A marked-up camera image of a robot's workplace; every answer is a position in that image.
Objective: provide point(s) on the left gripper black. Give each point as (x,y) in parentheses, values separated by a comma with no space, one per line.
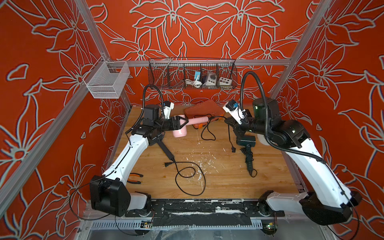
(177,123)

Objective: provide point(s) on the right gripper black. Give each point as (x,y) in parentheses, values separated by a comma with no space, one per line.
(235,126)

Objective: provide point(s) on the pink hair dryer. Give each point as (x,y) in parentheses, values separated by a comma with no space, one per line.
(192,121)

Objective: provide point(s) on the dark green hair dryer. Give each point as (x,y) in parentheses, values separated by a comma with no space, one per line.
(247,143)

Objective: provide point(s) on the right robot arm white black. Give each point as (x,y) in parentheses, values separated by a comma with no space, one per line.
(330,202)

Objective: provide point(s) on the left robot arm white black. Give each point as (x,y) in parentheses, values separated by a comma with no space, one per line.
(109,193)

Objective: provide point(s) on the black hair dryer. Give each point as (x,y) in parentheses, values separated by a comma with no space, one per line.
(165,149)

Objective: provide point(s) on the orange plastic tool case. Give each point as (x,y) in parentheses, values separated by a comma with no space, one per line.
(208,109)

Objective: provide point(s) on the white power strip cube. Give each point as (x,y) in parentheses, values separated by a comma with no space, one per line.
(225,82)

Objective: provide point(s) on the blue white small box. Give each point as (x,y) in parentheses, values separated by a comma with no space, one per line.
(197,76)

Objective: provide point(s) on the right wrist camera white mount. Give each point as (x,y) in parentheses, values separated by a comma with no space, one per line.
(234,109)

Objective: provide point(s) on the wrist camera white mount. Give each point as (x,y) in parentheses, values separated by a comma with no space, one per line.
(167,108)
(234,109)

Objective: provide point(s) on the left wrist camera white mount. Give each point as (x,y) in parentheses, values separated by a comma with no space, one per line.
(167,108)

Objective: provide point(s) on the black wire wall basket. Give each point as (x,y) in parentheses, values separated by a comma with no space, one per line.
(177,73)

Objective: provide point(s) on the orange handled pliers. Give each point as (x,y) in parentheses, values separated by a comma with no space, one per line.
(134,178)

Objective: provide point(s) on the clear acrylic wall bin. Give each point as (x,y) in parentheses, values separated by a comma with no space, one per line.
(107,79)

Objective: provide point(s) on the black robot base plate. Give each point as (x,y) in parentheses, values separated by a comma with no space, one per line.
(206,212)

